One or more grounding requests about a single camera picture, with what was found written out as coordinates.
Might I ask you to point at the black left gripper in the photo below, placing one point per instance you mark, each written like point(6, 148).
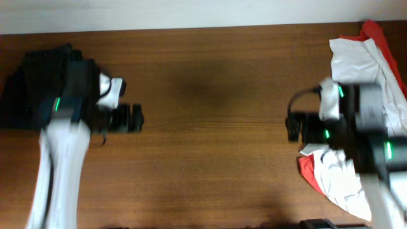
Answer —
point(124, 123)

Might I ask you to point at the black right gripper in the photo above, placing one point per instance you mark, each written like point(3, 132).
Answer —
point(310, 119)

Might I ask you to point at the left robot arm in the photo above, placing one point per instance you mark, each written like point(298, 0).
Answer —
point(63, 143)

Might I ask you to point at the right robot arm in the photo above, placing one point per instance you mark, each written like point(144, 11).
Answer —
point(356, 127)

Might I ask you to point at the folded black clothes stack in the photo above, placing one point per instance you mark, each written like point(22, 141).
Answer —
point(38, 86)

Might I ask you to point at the white t-shirt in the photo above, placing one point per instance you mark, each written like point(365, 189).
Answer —
point(355, 146)

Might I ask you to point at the red garment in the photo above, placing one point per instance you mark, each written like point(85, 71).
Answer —
point(381, 41)

